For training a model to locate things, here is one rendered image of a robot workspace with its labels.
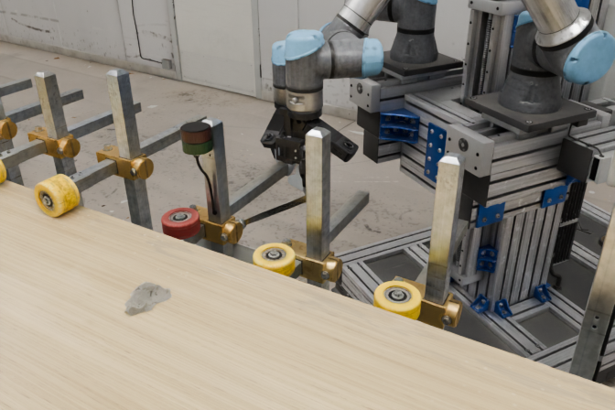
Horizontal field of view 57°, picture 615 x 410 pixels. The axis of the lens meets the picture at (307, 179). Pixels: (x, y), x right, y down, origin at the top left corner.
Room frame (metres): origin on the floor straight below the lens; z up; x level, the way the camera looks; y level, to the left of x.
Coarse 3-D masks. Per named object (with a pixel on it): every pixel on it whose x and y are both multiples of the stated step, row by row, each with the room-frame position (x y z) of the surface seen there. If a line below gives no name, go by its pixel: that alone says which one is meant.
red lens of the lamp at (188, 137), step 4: (180, 128) 1.05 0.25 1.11; (180, 132) 1.04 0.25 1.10; (184, 132) 1.03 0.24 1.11; (200, 132) 1.03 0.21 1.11; (204, 132) 1.03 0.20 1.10; (208, 132) 1.04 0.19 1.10; (184, 136) 1.03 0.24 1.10; (188, 136) 1.02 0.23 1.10; (192, 136) 1.02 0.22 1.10; (196, 136) 1.02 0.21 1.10; (200, 136) 1.03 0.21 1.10; (204, 136) 1.03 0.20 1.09; (208, 136) 1.04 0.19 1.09; (184, 140) 1.03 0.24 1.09; (188, 140) 1.02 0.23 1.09; (192, 140) 1.02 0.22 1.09; (196, 140) 1.02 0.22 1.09; (200, 140) 1.02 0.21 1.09; (204, 140) 1.03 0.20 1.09; (208, 140) 1.04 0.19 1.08
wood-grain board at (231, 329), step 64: (0, 192) 1.17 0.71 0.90; (0, 256) 0.91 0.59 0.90; (64, 256) 0.91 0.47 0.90; (128, 256) 0.90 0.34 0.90; (192, 256) 0.90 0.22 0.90; (0, 320) 0.73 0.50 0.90; (64, 320) 0.72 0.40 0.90; (128, 320) 0.72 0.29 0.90; (192, 320) 0.72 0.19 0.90; (256, 320) 0.72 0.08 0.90; (320, 320) 0.72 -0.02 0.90; (384, 320) 0.72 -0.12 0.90; (0, 384) 0.59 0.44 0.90; (64, 384) 0.59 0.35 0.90; (128, 384) 0.59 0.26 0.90; (192, 384) 0.59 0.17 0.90; (256, 384) 0.59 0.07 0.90; (320, 384) 0.58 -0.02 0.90; (384, 384) 0.58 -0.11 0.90; (448, 384) 0.58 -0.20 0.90; (512, 384) 0.58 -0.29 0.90; (576, 384) 0.58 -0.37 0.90
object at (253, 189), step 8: (272, 168) 1.36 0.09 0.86; (280, 168) 1.36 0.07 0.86; (264, 176) 1.32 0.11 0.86; (272, 176) 1.33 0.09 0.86; (280, 176) 1.36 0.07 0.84; (248, 184) 1.28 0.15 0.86; (256, 184) 1.28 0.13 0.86; (264, 184) 1.30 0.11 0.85; (272, 184) 1.32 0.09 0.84; (240, 192) 1.23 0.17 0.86; (248, 192) 1.23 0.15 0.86; (256, 192) 1.26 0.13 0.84; (232, 200) 1.19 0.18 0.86; (240, 200) 1.20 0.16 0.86; (248, 200) 1.23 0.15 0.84; (232, 208) 1.18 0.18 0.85; (240, 208) 1.20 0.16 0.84; (200, 224) 1.08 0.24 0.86; (200, 232) 1.07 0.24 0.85; (184, 240) 1.02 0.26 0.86; (192, 240) 1.04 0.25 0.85
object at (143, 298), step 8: (136, 288) 0.80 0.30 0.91; (144, 288) 0.79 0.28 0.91; (152, 288) 0.80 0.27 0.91; (160, 288) 0.79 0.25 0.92; (168, 288) 0.80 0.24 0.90; (136, 296) 0.77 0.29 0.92; (144, 296) 0.77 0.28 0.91; (152, 296) 0.77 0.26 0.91; (160, 296) 0.78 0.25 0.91; (168, 296) 0.78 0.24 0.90; (128, 304) 0.76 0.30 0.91; (136, 304) 0.75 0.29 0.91; (144, 304) 0.75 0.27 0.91; (152, 304) 0.76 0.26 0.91; (128, 312) 0.74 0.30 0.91; (136, 312) 0.74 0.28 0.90
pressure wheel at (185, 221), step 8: (184, 208) 1.08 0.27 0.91; (168, 216) 1.04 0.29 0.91; (176, 216) 1.04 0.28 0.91; (184, 216) 1.04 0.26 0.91; (192, 216) 1.04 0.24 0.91; (168, 224) 1.01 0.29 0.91; (176, 224) 1.01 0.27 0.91; (184, 224) 1.01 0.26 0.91; (192, 224) 1.02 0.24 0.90; (168, 232) 1.01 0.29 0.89; (176, 232) 1.00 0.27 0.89; (184, 232) 1.01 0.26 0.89; (192, 232) 1.02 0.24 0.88
